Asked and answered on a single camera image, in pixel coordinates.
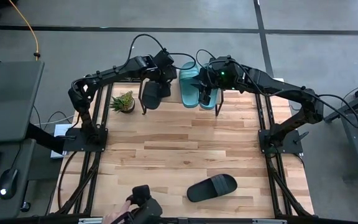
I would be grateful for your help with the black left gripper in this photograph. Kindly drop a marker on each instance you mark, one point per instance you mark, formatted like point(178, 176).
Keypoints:
point(162, 75)

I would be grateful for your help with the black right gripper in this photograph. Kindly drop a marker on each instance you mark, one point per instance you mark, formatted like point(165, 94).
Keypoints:
point(208, 79)

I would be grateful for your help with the wooden shelf black metal frame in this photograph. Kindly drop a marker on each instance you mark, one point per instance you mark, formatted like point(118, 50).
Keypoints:
point(175, 93)

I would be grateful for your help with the teal rubber slide sandal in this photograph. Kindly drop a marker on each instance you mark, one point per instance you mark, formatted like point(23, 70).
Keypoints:
point(215, 98)
point(189, 93)

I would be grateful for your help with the black rubber slide sandal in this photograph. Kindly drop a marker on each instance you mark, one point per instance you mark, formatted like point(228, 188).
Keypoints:
point(151, 96)
point(207, 189)

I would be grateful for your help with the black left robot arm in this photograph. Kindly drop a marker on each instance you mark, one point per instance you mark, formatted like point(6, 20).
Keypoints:
point(110, 73)

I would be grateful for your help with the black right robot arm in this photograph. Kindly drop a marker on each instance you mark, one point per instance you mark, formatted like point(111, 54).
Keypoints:
point(278, 85)

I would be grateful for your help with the potted green succulent plant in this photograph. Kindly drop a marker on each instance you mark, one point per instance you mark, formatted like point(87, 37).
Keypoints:
point(123, 103)

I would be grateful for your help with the white power box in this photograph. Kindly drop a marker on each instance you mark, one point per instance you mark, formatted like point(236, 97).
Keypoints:
point(64, 129)

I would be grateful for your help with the black handheld controller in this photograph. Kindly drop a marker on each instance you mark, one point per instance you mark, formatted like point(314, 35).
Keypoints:
point(145, 208)

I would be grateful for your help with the grey desk panel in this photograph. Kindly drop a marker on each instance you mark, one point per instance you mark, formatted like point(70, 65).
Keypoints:
point(8, 90)

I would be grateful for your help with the black round knob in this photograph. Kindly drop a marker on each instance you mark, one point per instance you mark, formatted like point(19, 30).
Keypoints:
point(25, 206)

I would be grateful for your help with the black computer mouse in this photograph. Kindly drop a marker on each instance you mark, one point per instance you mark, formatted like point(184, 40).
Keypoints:
point(8, 183)

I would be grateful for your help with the silver metal bracket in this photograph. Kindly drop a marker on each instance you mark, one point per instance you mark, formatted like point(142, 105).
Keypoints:
point(269, 221)
point(89, 221)

